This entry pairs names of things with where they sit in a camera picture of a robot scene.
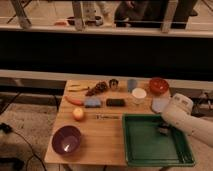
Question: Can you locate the small dark brush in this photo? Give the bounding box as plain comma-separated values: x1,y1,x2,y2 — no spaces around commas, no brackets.
158,128,170,136

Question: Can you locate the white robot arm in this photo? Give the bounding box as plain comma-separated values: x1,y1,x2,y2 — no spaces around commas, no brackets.
161,93,213,148

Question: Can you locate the green plastic tray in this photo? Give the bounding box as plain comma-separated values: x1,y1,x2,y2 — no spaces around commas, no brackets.
122,114,195,167

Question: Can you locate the grey blue cloth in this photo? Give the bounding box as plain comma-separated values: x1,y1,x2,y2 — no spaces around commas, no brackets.
151,98,170,113

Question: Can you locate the red bowl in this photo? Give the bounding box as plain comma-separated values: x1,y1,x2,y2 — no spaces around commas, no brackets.
149,77,169,95

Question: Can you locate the white cup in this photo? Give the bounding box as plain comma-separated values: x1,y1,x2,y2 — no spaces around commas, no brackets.
132,88,147,105

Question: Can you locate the blue translucent cup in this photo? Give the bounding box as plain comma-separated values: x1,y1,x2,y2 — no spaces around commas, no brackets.
127,79,137,92

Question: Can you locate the black rectangular block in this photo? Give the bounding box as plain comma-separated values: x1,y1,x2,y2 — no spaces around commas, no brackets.
106,99,125,107

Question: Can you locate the small metal cup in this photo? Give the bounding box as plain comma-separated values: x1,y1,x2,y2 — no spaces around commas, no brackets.
109,79,119,91

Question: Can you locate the dark grape bunch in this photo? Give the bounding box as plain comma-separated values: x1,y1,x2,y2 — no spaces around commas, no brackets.
86,81,108,96

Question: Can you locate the blue sponge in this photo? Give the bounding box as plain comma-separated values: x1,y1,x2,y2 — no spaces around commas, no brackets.
84,97,101,108

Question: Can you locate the orange carrot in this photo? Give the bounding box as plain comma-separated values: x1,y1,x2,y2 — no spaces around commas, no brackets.
65,96,84,106

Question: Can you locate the yellow banana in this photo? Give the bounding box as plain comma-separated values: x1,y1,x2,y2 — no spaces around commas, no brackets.
68,84,90,92

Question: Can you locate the purple bowl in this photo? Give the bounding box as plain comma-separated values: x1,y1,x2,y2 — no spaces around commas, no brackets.
52,125,82,155

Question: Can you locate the person in background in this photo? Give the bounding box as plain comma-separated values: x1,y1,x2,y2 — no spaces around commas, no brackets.
114,0,156,27

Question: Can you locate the black floor cable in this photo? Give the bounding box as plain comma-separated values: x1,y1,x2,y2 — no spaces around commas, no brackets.
0,122,49,171

